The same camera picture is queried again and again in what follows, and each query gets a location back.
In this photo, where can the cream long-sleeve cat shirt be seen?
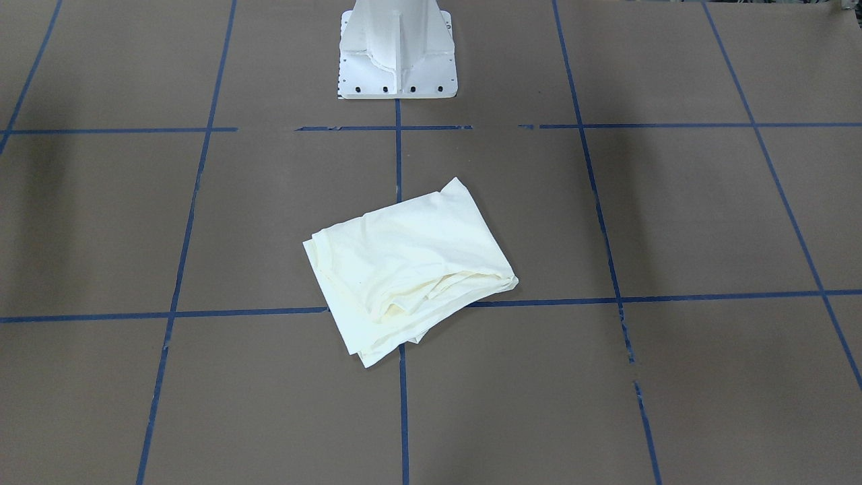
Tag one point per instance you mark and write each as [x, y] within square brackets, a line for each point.
[389, 276]

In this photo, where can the white camera pedestal column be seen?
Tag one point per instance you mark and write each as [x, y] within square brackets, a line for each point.
[396, 50]

